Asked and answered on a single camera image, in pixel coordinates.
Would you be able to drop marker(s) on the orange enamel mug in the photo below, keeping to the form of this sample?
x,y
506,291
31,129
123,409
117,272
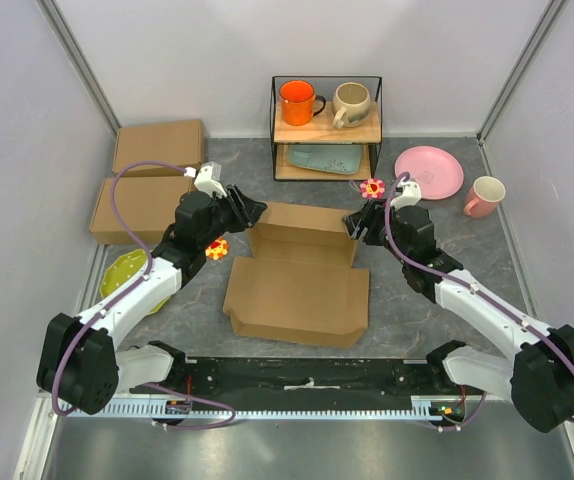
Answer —
x,y
299,102

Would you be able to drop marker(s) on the cardboard box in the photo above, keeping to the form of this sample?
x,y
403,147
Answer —
x,y
146,204
179,143
299,283

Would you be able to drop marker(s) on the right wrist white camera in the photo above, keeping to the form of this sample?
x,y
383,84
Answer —
x,y
407,193

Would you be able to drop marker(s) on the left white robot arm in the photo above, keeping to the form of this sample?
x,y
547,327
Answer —
x,y
79,363

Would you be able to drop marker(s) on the pink flower plush keychain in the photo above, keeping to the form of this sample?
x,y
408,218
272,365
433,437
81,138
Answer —
x,y
371,188

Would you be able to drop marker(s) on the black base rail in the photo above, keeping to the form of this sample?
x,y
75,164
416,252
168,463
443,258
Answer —
x,y
212,376

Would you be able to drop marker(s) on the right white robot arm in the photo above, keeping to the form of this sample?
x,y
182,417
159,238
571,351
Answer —
x,y
535,367

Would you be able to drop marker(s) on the green dotted plate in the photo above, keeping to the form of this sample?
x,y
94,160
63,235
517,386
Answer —
x,y
124,268

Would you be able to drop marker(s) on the grey slotted cable duct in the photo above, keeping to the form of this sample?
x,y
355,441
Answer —
x,y
162,408

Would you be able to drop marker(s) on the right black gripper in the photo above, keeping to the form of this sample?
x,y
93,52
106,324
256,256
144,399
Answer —
x,y
355,222

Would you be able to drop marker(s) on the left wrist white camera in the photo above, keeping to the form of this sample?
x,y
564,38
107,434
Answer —
x,y
206,179

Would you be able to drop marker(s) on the orange flower plush keychain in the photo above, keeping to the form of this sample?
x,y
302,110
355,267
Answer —
x,y
218,250

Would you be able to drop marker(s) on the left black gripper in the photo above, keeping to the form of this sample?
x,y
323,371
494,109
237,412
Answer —
x,y
253,209

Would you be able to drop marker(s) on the black wire wooden shelf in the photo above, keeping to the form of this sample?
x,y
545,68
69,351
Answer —
x,y
320,129

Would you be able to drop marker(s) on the wrist white camera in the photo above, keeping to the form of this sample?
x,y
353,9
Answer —
x,y
407,193
206,179

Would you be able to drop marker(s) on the pink mug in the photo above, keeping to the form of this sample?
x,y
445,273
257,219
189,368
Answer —
x,y
484,196

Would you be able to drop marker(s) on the pink round plate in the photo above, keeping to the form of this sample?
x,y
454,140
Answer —
x,y
438,173

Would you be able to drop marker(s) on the teal rectangular dish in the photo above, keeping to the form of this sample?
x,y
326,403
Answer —
x,y
337,159

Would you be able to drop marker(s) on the beige ceramic mug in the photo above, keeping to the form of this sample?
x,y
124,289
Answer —
x,y
351,105

